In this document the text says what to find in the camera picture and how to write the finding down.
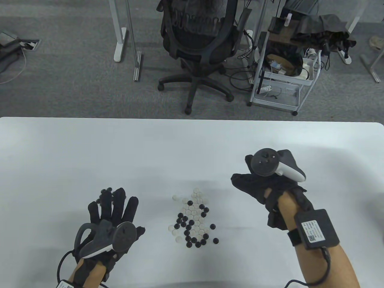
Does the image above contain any person's right hand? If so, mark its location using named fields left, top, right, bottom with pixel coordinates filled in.
left=231, top=149, right=315, bottom=231

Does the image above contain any person's left hand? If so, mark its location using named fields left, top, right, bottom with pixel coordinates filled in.
left=88, top=188, right=146, bottom=283

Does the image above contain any sorted black go stones group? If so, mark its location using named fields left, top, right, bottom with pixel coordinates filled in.
left=97, top=187, right=114, bottom=206

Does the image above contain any mixed black white go stones pile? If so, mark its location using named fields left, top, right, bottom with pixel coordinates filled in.
left=168, top=188, right=219, bottom=248

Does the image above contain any person's right forearm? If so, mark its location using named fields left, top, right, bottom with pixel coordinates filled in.
left=277, top=192, right=360, bottom=288

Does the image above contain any person's left forearm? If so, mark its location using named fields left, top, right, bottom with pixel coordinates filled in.
left=67, top=259, right=107, bottom=288

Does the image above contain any grey white right hand controller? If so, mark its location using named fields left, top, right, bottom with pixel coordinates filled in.
left=251, top=148, right=307, bottom=183

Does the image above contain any grey white hand controller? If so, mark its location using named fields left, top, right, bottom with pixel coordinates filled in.
left=74, top=221, right=137, bottom=259
left=251, top=148, right=307, bottom=183

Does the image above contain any grey white left hand controller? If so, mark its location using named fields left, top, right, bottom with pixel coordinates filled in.
left=74, top=221, right=137, bottom=259

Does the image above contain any white utility cart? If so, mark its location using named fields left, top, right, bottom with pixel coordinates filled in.
left=247, top=16, right=323, bottom=116

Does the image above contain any black mesh office chair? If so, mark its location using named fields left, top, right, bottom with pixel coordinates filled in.
left=157, top=0, right=252, bottom=115

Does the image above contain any white power strip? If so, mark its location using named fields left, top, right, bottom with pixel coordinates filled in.
left=336, top=47, right=352, bottom=65

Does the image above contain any white desk leg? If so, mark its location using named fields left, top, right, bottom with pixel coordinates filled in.
left=109, top=0, right=128, bottom=63
left=348, top=0, right=369, bottom=33

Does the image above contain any grey metal floor foot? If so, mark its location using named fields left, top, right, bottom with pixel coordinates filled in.
left=360, top=53, right=381, bottom=83

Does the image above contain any black cloth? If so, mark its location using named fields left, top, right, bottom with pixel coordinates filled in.
left=291, top=13, right=357, bottom=51

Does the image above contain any floor socket box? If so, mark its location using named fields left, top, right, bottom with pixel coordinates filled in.
left=19, top=38, right=41, bottom=51

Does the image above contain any tan shoe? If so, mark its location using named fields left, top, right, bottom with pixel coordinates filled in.
left=369, top=35, right=384, bottom=50

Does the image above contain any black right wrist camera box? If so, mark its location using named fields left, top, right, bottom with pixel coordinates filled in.
left=294, top=209, right=340, bottom=251

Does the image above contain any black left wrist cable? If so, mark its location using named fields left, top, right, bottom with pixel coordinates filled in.
left=56, top=250, right=76, bottom=282

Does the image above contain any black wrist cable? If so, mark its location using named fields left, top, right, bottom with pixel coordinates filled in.
left=56, top=250, right=76, bottom=282
left=283, top=246, right=332, bottom=288

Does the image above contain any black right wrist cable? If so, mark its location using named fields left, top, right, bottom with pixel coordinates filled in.
left=283, top=246, right=332, bottom=288

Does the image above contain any aluminium profile post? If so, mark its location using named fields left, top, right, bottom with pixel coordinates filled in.
left=124, top=0, right=142, bottom=81

